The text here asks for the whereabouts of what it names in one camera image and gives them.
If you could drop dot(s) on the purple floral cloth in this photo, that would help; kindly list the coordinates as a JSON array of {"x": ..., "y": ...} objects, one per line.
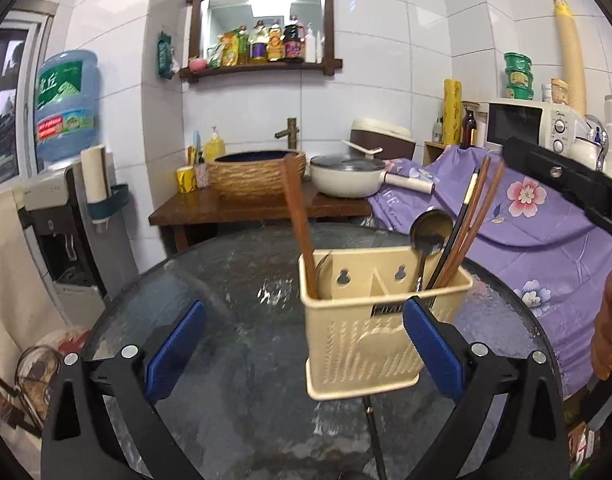
[{"x": 531, "y": 260}]

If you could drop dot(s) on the small wooden shelf box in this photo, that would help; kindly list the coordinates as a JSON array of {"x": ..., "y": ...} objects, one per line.
[{"x": 436, "y": 152}]

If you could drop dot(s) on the stack of green noodle cups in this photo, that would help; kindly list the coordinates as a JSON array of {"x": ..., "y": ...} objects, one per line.
[{"x": 519, "y": 77}]

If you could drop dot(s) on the pink bowl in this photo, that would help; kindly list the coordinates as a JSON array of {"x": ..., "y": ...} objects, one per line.
[{"x": 198, "y": 64}]

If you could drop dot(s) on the grey water dispenser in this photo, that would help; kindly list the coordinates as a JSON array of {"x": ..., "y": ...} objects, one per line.
[{"x": 61, "y": 240}]

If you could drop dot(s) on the paper cup dispenser tube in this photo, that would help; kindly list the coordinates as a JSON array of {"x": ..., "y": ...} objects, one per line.
[{"x": 93, "y": 180}]

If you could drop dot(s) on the brown wooden spatula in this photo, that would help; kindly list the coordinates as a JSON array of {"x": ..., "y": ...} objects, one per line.
[{"x": 296, "y": 210}]

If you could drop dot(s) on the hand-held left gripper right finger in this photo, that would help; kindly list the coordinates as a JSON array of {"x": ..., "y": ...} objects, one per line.
[{"x": 433, "y": 352}]

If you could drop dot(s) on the white rice paddle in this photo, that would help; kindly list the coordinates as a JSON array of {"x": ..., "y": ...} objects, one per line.
[{"x": 361, "y": 148}]

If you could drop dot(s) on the beige plastic utensil holder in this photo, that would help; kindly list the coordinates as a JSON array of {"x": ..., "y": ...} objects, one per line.
[{"x": 366, "y": 345}]

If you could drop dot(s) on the person's right hand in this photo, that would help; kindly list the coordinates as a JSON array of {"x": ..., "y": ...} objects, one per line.
[{"x": 611, "y": 320}]

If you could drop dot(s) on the green hanging packet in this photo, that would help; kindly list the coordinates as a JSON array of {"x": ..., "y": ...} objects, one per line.
[{"x": 166, "y": 55}]

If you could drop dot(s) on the woven basin sink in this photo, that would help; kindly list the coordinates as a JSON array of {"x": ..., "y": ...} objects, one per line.
[{"x": 251, "y": 177}]

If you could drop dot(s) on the yellow cup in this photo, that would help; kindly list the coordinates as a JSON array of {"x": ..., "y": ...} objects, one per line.
[{"x": 186, "y": 180}]

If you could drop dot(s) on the blue water cooler bottle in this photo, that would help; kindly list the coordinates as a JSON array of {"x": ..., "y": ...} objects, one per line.
[{"x": 66, "y": 105}]

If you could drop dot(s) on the white electric pot with lid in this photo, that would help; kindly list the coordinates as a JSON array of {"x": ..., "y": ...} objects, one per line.
[{"x": 351, "y": 177}]

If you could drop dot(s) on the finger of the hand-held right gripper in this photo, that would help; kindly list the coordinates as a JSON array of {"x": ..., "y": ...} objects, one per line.
[{"x": 541, "y": 165}]

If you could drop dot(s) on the small white jar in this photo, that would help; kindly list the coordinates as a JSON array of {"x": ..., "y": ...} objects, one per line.
[{"x": 547, "y": 94}]

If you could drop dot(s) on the large metal spoon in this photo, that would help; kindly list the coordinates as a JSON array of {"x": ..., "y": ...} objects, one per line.
[{"x": 430, "y": 230}]

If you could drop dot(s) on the white jug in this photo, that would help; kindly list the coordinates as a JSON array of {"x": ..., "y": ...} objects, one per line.
[{"x": 583, "y": 152}]

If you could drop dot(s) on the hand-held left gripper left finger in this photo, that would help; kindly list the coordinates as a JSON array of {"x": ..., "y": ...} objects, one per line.
[{"x": 176, "y": 347}]

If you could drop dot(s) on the sliding window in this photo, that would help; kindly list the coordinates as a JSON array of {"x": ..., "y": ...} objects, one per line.
[{"x": 6, "y": 105}]

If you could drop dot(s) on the white microwave oven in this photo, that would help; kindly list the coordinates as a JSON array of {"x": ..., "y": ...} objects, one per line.
[{"x": 516, "y": 122}]

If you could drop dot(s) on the brown rice cooker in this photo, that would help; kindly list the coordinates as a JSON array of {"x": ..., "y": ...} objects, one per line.
[{"x": 386, "y": 140}]

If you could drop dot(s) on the brass bamboo faucet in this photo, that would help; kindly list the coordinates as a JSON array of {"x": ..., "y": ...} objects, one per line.
[{"x": 291, "y": 132}]

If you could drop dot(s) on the tall paper cup stack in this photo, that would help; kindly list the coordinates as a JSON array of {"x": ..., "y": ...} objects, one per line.
[{"x": 571, "y": 55}]

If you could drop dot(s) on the floral paper cup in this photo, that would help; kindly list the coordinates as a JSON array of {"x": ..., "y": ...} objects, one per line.
[{"x": 202, "y": 175}]

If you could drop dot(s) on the yellow soap pump bottle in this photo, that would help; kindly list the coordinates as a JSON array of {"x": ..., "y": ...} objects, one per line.
[{"x": 214, "y": 147}]

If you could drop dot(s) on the purple label bottle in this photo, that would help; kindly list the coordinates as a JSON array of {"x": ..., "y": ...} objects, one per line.
[{"x": 258, "y": 45}]

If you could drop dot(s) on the orange label bottle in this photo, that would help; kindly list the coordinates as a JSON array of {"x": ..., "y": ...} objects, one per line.
[{"x": 275, "y": 44}]

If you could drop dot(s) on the black chopstick with white band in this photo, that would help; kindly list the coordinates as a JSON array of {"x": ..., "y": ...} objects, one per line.
[{"x": 461, "y": 215}]

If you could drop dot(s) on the white plastic bottle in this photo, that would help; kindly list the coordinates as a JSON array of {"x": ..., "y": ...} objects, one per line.
[{"x": 311, "y": 45}]

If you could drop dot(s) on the wooden framed mirror shelf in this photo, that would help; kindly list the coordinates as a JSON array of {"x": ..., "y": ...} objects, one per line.
[{"x": 193, "y": 30}]

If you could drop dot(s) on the black chopstick with red band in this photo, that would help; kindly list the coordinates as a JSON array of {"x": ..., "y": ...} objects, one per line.
[{"x": 375, "y": 435}]

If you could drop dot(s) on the green bottle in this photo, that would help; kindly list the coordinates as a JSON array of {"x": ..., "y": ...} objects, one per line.
[{"x": 243, "y": 47}]

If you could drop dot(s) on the beige cloth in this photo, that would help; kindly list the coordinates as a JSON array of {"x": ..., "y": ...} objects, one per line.
[{"x": 16, "y": 285}]

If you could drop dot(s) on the dark soy sauce bottle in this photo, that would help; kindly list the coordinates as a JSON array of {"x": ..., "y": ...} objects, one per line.
[{"x": 293, "y": 40}]

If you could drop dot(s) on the yellow roll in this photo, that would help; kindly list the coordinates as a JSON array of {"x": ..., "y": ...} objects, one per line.
[{"x": 452, "y": 110}]

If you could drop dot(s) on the yellow oil packet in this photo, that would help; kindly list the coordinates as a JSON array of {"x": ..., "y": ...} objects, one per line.
[{"x": 228, "y": 50}]

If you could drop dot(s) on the brown glass bottle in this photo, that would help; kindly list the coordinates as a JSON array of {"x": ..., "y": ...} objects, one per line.
[{"x": 469, "y": 130}]

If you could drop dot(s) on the small clear bottle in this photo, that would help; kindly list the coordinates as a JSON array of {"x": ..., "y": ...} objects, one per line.
[{"x": 437, "y": 132}]

